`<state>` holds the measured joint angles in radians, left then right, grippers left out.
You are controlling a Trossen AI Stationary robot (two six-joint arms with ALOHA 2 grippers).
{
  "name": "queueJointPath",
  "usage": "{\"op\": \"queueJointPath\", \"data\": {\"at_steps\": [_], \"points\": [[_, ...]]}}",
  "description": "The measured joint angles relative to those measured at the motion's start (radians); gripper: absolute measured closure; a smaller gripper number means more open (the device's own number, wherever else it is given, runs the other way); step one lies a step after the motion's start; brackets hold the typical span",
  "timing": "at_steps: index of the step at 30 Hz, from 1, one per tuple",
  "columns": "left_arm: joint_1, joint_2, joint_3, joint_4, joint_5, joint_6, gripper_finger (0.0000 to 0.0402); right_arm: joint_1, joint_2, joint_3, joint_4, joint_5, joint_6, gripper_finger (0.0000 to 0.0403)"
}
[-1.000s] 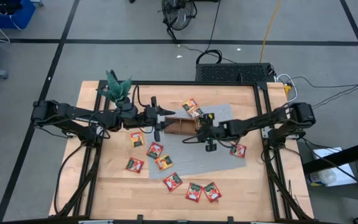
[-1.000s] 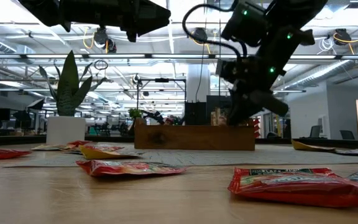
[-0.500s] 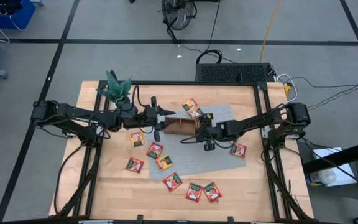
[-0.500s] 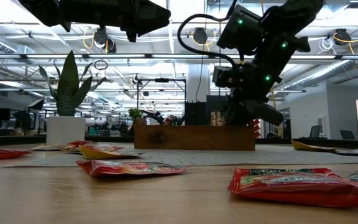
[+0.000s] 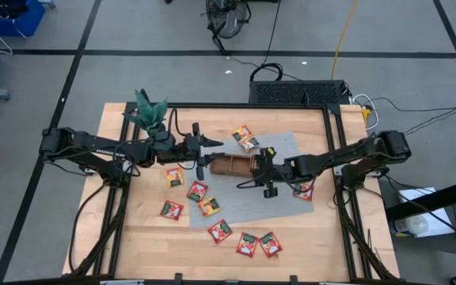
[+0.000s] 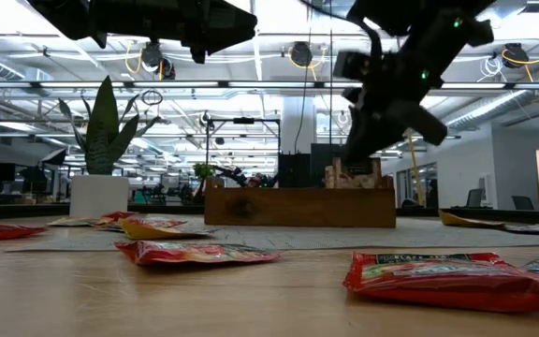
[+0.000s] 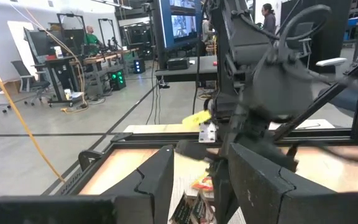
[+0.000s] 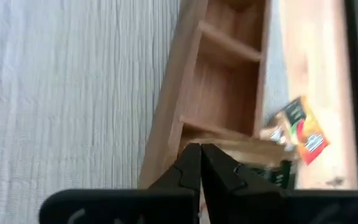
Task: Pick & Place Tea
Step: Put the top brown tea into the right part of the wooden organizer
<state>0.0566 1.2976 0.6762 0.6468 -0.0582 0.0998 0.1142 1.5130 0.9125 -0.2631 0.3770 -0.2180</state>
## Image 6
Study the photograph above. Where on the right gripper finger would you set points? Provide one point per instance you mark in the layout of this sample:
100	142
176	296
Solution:
363	136
393	133

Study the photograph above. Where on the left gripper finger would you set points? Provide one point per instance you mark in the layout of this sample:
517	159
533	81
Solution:
227	38
232	19

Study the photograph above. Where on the beige tea packet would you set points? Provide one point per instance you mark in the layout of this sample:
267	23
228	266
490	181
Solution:
335	178
370	181

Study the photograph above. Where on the wooden tea box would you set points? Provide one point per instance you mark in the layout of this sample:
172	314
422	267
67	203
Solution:
297	210

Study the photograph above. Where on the yellow tea packet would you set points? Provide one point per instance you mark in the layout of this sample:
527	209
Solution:
157	231
466	220

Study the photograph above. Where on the orange tea packet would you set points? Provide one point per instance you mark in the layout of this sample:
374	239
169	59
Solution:
77	222

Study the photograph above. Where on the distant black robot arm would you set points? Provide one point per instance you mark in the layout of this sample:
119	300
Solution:
237	174

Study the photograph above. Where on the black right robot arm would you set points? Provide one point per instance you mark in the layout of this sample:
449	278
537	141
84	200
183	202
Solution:
438	28

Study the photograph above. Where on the white building column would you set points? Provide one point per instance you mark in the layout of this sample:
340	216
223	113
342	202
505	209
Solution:
290	126

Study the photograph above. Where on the black computer tower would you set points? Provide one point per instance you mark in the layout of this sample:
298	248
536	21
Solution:
293	169

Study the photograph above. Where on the dark office chair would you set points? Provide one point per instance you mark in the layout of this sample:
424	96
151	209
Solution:
474	199
523	202

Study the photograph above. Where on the grey woven placemat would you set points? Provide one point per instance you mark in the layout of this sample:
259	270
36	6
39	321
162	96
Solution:
321	236

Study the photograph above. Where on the green snake plant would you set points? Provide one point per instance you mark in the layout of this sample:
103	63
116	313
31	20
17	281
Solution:
103	136

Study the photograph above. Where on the small green plant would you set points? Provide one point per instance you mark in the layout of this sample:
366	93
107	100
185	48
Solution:
203	171

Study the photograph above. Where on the white plant pot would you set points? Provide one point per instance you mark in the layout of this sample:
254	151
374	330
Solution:
98	196

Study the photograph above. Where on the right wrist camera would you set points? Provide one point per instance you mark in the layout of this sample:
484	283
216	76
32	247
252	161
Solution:
351	65

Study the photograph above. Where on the black frame rig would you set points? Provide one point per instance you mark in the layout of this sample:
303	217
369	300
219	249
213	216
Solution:
243	120

